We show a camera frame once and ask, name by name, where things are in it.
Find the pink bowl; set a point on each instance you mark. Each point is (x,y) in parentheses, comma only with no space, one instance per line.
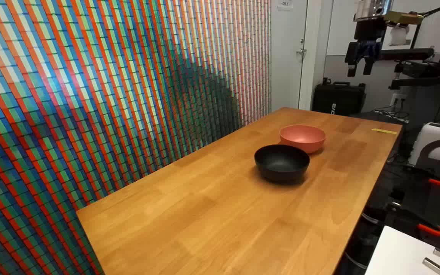
(305,137)

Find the framed portrait picture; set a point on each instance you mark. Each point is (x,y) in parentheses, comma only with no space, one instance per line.
(399,37)

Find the white box corner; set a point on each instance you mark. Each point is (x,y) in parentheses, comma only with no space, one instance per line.
(401,253)

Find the black clamp orange handle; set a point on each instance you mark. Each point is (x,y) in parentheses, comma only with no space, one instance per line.
(422,224)

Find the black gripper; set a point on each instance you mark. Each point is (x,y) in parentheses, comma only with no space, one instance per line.
(369,35)

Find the black case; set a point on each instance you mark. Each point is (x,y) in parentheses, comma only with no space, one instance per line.
(340,98)

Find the black bowl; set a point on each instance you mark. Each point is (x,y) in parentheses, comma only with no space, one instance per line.
(282,163)

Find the white chair back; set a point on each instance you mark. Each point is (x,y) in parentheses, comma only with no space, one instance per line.
(427,143)

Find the black clamp orange tip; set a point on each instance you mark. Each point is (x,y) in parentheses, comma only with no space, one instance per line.
(431,177)

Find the black shelf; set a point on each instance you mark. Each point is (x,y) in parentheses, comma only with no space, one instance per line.
(407,53)

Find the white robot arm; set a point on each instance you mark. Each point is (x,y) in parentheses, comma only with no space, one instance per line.
(370,9)

